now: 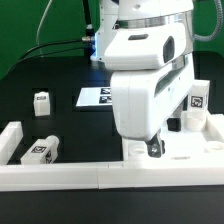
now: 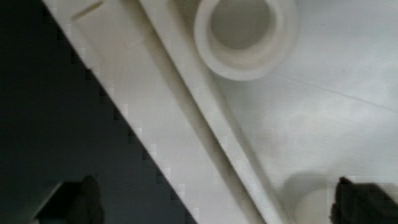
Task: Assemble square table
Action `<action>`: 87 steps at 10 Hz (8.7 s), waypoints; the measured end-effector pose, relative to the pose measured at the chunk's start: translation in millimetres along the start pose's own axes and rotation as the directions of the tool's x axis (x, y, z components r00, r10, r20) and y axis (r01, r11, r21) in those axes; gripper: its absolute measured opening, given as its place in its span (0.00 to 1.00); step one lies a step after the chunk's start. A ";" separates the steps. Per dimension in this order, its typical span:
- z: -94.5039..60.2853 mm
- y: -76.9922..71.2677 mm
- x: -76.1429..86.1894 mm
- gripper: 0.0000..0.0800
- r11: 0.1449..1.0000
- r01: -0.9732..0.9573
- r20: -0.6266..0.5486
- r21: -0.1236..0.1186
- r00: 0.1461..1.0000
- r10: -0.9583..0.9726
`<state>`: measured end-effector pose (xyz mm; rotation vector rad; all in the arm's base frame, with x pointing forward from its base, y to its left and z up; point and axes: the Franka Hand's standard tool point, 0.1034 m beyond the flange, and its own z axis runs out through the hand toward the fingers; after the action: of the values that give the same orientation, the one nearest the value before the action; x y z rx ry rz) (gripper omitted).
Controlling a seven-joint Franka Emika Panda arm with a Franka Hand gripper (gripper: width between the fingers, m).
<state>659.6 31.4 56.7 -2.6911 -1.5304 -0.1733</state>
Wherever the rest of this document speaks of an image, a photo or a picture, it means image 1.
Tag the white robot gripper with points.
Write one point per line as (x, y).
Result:
(143, 100)

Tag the white square table top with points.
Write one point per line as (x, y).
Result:
(188, 143)

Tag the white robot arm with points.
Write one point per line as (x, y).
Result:
(135, 14)

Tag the white marker sheet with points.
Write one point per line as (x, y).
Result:
(94, 96)

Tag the white front fence bar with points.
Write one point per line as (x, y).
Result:
(63, 176)

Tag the white fence bar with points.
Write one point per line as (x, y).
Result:
(9, 140)
(63, 176)

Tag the white left fence bar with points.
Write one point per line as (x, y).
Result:
(9, 140)

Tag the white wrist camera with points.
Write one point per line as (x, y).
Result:
(146, 48)

